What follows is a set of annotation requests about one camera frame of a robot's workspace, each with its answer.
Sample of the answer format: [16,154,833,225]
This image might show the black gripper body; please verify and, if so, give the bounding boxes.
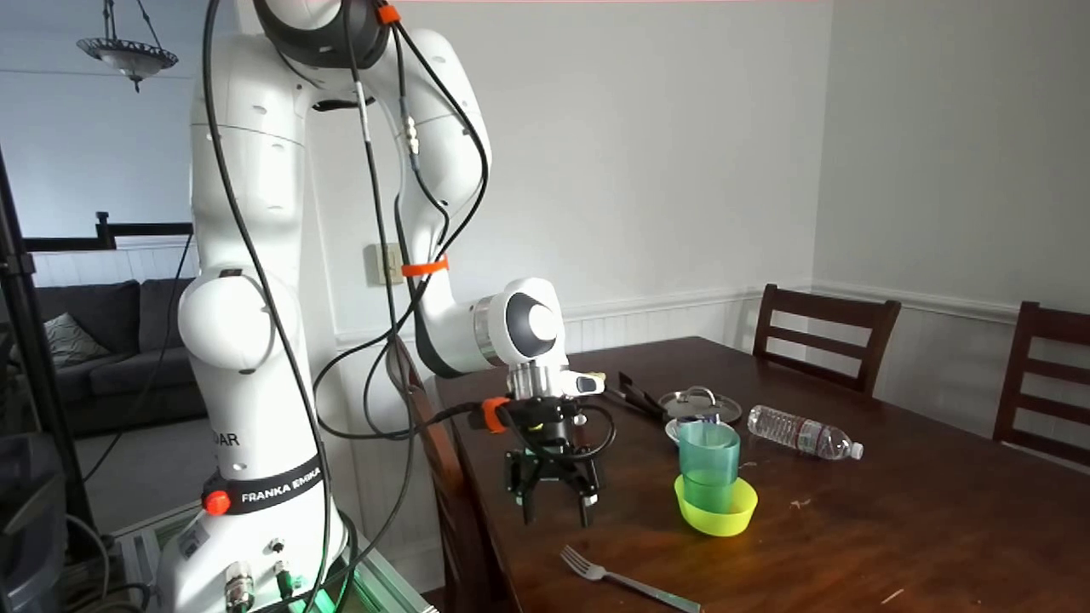
[498,364,614,476]

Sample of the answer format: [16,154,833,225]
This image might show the silver fork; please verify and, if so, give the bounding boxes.
[557,544,705,613]

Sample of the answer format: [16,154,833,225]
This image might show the translucent green cup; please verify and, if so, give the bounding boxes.
[673,417,746,516]

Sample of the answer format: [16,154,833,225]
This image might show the dark wooden chair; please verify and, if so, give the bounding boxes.
[389,336,506,613]
[750,282,907,398]
[991,297,1090,471]

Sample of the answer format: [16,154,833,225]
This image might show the black spatula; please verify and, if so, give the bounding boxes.
[608,369,673,431]

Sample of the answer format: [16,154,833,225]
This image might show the silver pan lid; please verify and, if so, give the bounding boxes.
[661,383,750,426]

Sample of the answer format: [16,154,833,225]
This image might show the clear plastic water bottle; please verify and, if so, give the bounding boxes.
[741,403,868,466]

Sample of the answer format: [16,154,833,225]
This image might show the dark grey sofa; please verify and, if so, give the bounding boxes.
[32,276,212,443]

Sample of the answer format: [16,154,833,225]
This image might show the grey sofa cushion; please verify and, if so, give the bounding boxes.
[39,310,120,370]

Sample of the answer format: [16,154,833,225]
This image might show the black horizontal bar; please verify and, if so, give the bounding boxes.
[21,209,195,257]

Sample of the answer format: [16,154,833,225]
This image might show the black tripod stand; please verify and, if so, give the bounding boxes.
[0,151,102,582]

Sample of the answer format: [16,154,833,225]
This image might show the hanging ceiling lamp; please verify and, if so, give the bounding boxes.
[76,0,183,97]

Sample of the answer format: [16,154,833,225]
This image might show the robot mount platform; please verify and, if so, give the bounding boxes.
[111,499,444,613]

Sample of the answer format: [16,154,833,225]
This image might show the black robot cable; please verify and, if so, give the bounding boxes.
[197,0,622,613]

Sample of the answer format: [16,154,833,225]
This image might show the white wall switch plate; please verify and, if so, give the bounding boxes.
[360,239,407,291]

